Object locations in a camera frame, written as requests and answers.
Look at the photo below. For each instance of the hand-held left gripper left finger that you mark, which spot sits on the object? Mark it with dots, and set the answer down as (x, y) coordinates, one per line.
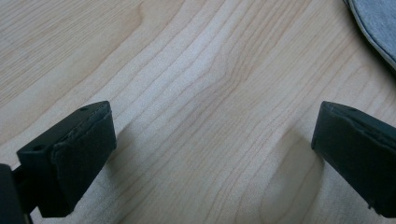
(71, 155)

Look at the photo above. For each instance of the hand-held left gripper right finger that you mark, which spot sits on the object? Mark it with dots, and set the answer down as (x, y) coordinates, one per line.
(355, 146)

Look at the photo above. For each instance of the grey cloth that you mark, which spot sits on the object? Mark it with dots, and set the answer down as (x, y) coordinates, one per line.
(378, 21)

